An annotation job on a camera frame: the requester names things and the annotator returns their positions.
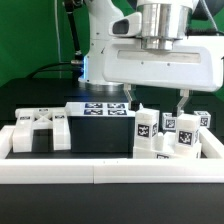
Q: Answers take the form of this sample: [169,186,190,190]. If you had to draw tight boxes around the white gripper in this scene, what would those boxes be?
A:
[103,36,224,117]

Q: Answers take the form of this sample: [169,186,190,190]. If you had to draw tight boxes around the white chair seat part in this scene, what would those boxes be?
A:
[133,132,202,159]

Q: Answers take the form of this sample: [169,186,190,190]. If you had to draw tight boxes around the white chair back part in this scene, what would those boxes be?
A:
[12,107,71,153]

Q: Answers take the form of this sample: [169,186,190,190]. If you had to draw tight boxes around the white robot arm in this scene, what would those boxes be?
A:
[69,0,224,110]

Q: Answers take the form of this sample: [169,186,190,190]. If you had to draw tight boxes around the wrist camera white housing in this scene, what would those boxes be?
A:
[109,12,142,37]

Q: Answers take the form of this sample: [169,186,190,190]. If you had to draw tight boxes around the black cable bundle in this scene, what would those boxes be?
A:
[26,61,84,80]

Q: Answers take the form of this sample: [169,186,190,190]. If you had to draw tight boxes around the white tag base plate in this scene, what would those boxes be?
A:
[65,102,135,117]

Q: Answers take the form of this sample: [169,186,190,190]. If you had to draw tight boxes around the white U-shaped fence frame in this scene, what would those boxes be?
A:
[0,126,224,184]

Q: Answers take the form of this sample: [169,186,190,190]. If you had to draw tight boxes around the white hanging cable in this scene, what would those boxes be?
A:
[53,0,64,80]

